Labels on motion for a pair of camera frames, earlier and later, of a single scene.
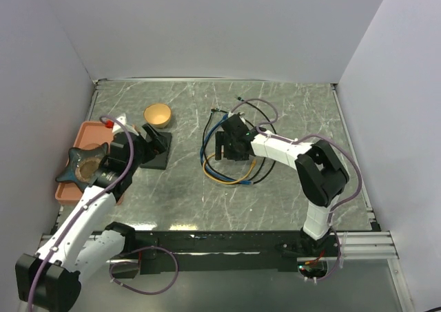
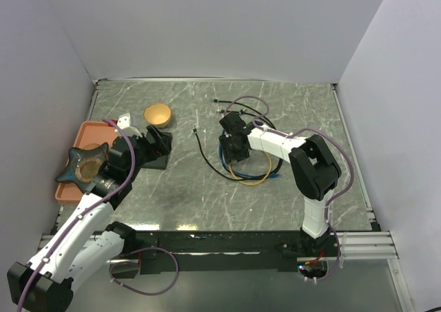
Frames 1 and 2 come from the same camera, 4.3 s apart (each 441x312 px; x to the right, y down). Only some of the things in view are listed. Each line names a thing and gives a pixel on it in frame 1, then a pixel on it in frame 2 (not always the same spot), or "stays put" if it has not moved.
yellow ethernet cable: x=253 y=163 → x=256 y=183
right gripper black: x=220 y=141 stays put
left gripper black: x=158 y=143 stays put
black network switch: x=158 y=162 stays put
